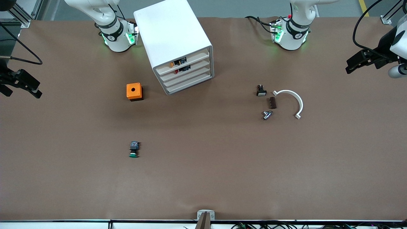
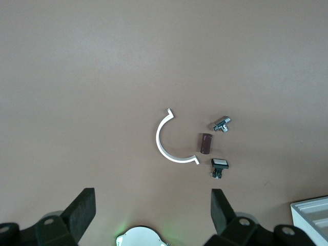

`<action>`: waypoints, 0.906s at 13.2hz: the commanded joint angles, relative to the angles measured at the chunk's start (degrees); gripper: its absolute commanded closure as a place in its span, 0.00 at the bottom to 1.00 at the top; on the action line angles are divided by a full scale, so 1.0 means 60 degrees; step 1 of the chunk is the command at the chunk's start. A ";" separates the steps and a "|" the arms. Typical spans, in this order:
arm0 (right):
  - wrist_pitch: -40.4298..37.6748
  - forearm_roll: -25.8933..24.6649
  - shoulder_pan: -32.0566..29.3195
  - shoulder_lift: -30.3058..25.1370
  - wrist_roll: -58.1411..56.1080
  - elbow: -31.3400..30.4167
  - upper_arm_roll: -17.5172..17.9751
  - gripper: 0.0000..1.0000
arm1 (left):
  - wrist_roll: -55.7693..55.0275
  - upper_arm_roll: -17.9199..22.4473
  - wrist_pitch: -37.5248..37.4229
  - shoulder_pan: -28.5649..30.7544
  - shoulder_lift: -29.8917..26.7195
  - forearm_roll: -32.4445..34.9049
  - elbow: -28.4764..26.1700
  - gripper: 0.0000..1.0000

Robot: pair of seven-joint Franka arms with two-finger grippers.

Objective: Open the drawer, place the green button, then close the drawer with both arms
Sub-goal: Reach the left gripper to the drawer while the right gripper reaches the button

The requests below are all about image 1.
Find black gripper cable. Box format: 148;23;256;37
352;0;398;61
0;22;44;66

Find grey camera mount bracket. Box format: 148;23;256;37
197;210;215;221

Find green push button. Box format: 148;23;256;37
129;141;141;158

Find aluminium frame profile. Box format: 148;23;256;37
6;0;43;28
381;0;407;25

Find orange button enclosure box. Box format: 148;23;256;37
126;83;144;101

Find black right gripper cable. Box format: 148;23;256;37
0;22;44;66

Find dark camera post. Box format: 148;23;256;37
195;212;211;229

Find yellow push button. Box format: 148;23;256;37
169;57;187;68

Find brown table cover mat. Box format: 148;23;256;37
0;16;407;222

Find black arm base cable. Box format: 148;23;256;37
245;16;274;34

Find white table edge rail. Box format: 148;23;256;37
0;219;407;229

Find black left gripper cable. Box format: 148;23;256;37
352;0;398;61

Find white curved arc bracket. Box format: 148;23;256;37
272;90;304;120

